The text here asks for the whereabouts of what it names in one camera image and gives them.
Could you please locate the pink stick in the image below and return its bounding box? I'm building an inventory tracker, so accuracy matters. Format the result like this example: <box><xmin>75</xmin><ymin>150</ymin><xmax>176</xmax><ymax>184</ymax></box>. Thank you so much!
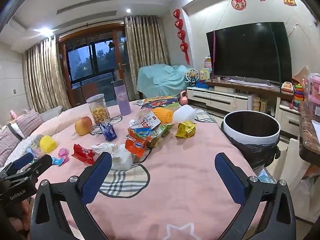
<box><xmin>212</xmin><ymin>30</ymin><xmax>217</xmax><ymax>85</ymax></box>

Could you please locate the black flat television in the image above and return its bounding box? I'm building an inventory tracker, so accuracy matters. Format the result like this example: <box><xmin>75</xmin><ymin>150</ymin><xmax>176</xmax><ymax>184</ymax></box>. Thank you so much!
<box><xmin>206</xmin><ymin>22</ymin><xmax>293</xmax><ymax>87</ymax></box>

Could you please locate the cardboard box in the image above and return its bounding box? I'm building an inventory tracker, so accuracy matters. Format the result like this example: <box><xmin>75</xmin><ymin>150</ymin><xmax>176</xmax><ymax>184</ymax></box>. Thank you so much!
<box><xmin>292</xmin><ymin>66</ymin><xmax>310</xmax><ymax>85</ymax></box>

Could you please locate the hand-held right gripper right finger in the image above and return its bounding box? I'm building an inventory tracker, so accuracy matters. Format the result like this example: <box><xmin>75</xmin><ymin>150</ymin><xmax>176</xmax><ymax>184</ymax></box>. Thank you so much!
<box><xmin>214</xmin><ymin>152</ymin><xmax>297</xmax><ymax>240</ymax></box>

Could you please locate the colourful picture book box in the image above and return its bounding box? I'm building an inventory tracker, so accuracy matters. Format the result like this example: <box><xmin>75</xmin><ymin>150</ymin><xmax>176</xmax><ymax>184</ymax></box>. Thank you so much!
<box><xmin>136</xmin><ymin>95</ymin><xmax>179</xmax><ymax>110</ymax></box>

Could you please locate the red hanging ornament string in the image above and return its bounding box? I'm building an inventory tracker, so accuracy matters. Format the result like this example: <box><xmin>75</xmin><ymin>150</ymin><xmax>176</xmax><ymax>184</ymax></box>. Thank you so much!
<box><xmin>173</xmin><ymin>9</ymin><xmax>190</xmax><ymax>65</ymax></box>

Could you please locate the striped cushion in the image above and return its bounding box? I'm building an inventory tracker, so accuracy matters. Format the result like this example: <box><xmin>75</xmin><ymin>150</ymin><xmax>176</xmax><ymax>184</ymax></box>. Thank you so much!
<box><xmin>15</xmin><ymin>110</ymin><xmax>44</xmax><ymax>138</ymax></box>
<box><xmin>0</xmin><ymin>127</ymin><xmax>21</xmax><ymax>168</ymax></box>

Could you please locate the white bin with black bag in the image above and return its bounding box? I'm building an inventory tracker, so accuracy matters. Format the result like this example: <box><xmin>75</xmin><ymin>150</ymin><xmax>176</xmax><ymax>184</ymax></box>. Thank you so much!
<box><xmin>221</xmin><ymin>110</ymin><xmax>281</xmax><ymax>172</ymax></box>

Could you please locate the red yellow apple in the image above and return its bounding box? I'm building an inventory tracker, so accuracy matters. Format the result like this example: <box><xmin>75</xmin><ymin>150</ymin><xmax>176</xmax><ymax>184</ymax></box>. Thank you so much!
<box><xmin>74</xmin><ymin>116</ymin><xmax>93</xmax><ymax>136</ymax></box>

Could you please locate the white chair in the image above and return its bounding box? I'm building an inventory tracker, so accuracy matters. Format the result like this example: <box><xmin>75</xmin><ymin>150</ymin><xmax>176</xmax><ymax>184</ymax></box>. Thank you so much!
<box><xmin>280</xmin><ymin>137</ymin><xmax>315</xmax><ymax>198</ymax></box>

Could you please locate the clear jar of snacks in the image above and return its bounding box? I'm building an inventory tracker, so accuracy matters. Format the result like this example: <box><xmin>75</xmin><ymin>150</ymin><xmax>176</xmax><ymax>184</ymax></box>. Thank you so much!
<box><xmin>86</xmin><ymin>94</ymin><xmax>111</xmax><ymax>125</ymax></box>

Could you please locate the toy cash register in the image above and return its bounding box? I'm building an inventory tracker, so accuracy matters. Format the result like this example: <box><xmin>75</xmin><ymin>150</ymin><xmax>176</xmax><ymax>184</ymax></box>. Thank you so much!
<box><xmin>281</xmin><ymin>81</ymin><xmax>294</xmax><ymax>94</ymax></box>

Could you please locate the crumpled white tissue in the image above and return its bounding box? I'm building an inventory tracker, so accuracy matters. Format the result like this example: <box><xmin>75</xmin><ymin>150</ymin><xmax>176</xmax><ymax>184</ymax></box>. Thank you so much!
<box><xmin>91</xmin><ymin>142</ymin><xmax>133</xmax><ymax>170</ymax></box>

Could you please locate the orange blue snack wrapper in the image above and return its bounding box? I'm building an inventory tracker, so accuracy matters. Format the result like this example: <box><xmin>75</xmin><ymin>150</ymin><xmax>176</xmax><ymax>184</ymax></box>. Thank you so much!
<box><xmin>128</xmin><ymin>127</ymin><xmax>152</xmax><ymax>140</ymax></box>

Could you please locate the green milk carton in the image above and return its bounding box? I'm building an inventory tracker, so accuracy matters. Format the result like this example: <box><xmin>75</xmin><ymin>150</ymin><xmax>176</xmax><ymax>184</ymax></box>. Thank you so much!
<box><xmin>146</xmin><ymin>123</ymin><xmax>175</xmax><ymax>148</ymax></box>

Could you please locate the round red wall decal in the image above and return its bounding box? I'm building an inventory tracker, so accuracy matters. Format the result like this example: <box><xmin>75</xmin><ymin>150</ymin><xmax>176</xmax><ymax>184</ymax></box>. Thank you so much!
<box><xmin>231</xmin><ymin>0</ymin><xmax>247</xmax><ymax>10</ymax></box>

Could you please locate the pink toy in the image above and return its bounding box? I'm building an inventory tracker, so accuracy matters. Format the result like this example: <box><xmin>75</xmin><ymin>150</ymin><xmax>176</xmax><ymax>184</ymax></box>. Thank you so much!
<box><xmin>58</xmin><ymin>148</ymin><xmax>70</xmax><ymax>164</ymax></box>

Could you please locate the white red milk carton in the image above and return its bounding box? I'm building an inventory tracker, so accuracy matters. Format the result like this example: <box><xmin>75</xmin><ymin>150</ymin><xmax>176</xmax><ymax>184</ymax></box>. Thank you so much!
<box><xmin>129</xmin><ymin>110</ymin><xmax>162</xmax><ymax>130</ymax></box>

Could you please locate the purple drink bottle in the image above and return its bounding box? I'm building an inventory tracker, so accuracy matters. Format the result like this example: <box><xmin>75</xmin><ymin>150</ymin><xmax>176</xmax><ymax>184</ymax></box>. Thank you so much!
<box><xmin>113</xmin><ymin>79</ymin><xmax>132</xmax><ymax>116</ymax></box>

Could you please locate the teal covered armchair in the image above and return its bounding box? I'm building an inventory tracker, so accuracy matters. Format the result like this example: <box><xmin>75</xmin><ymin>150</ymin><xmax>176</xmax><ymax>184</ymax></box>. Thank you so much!
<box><xmin>137</xmin><ymin>64</ymin><xmax>189</xmax><ymax>98</ymax></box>

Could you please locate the red snack wrapper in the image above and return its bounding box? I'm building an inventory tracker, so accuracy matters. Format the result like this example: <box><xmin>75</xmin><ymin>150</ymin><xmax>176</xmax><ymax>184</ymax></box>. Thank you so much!
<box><xmin>72</xmin><ymin>144</ymin><xmax>97</xmax><ymax>165</ymax></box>

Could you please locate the gold foil wrapper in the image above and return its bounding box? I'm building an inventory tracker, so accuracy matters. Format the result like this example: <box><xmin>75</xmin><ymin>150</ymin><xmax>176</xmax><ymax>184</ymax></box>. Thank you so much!
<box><xmin>175</xmin><ymin>121</ymin><xmax>197</xmax><ymax>139</ymax></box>

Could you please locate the colourful toy house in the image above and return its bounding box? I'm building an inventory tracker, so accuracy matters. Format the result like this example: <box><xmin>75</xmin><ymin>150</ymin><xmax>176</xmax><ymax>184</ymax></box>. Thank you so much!
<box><xmin>200</xmin><ymin>68</ymin><xmax>213</xmax><ymax>82</ymax></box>

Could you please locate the blue plastic wrapper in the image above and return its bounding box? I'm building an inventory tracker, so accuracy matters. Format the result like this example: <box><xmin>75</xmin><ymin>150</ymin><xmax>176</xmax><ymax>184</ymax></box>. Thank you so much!
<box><xmin>99</xmin><ymin>122</ymin><xmax>118</xmax><ymax>142</ymax></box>

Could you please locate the white foam fruit net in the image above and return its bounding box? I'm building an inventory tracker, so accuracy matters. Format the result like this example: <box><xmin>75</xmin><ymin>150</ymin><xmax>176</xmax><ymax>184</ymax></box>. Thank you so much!
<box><xmin>173</xmin><ymin>104</ymin><xmax>197</xmax><ymax>123</ymax></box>

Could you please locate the orange foam fruit net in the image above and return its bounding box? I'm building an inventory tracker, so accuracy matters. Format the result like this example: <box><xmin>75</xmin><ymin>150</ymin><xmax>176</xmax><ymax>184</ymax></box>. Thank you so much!
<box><xmin>152</xmin><ymin>107</ymin><xmax>174</xmax><ymax>124</ymax></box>

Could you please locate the person's left forearm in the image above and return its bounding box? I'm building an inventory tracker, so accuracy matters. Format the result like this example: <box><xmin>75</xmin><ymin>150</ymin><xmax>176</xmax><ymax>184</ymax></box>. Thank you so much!
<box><xmin>19</xmin><ymin>217</ymin><xmax>32</xmax><ymax>233</ymax></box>

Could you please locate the pile of toy boxes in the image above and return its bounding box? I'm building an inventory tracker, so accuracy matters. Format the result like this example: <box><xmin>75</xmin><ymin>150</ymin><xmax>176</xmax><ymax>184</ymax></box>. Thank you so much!
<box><xmin>301</xmin><ymin>73</ymin><xmax>320</xmax><ymax>120</ymax></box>

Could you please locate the beige patterned curtain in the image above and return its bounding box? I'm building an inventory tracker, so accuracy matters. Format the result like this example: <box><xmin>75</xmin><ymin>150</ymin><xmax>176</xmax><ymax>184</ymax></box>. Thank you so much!
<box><xmin>22</xmin><ymin>36</ymin><xmax>72</xmax><ymax>114</ymax></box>
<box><xmin>124</xmin><ymin>15</ymin><xmax>171</xmax><ymax>100</ymax></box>

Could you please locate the marble side table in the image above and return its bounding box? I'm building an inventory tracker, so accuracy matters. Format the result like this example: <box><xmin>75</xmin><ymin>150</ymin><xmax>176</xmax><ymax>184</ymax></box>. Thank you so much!
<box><xmin>299</xmin><ymin>100</ymin><xmax>320</xmax><ymax>168</ymax></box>

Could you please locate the toy ferris wheel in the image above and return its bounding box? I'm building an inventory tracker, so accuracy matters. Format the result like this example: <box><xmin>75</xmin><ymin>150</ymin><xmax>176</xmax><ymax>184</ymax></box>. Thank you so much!
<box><xmin>184</xmin><ymin>69</ymin><xmax>210</xmax><ymax>89</ymax></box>

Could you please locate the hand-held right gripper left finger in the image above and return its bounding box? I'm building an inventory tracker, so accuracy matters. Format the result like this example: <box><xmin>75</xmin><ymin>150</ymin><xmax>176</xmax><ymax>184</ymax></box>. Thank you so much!
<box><xmin>30</xmin><ymin>152</ymin><xmax>113</xmax><ymax>240</ymax></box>

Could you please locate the pink printed blanket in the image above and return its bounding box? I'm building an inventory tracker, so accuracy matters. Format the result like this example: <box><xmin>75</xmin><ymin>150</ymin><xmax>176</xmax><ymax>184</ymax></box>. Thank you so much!
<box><xmin>25</xmin><ymin>97</ymin><xmax>265</xmax><ymax>240</ymax></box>

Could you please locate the rainbow stacking ring toy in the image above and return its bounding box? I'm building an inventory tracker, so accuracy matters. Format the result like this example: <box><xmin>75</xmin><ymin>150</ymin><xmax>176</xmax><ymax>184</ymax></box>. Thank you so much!
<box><xmin>293</xmin><ymin>84</ymin><xmax>304</xmax><ymax>109</ymax></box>

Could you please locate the wooden glass balcony door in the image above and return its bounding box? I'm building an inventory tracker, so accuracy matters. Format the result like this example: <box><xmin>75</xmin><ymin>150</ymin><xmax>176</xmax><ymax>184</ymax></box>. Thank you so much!
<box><xmin>59</xmin><ymin>24</ymin><xmax>140</xmax><ymax>105</ymax></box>

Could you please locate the yellow foam fruit net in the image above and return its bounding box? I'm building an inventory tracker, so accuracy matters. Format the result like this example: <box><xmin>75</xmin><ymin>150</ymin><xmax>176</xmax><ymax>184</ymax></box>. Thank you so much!
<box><xmin>39</xmin><ymin>135</ymin><xmax>58</xmax><ymax>153</ymax></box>

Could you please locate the white television cabinet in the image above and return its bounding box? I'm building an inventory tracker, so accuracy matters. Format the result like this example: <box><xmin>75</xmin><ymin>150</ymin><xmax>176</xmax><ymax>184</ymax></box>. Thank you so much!
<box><xmin>186</xmin><ymin>79</ymin><xmax>302</xmax><ymax>140</ymax></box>

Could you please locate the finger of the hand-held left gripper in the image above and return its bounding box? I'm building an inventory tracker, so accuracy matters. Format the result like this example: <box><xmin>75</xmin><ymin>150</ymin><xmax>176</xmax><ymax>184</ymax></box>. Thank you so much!
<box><xmin>5</xmin><ymin>154</ymin><xmax>53</xmax><ymax>188</ymax></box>
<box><xmin>0</xmin><ymin>152</ymin><xmax>35</xmax><ymax>179</ymax></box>

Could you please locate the grey sofa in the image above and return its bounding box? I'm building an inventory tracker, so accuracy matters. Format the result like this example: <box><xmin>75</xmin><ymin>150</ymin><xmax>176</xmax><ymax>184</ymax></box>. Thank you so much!
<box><xmin>0</xmin><ymin>105</ymin><xmax>65</xmax><ymax>168</ymax></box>

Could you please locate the person's left hand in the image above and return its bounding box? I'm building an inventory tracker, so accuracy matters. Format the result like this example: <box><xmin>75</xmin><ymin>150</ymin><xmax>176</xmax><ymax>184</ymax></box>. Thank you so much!
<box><xmin>14</xmin><ymin>200</ymin><xmax>32</xmax><ymax>218</ymax></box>

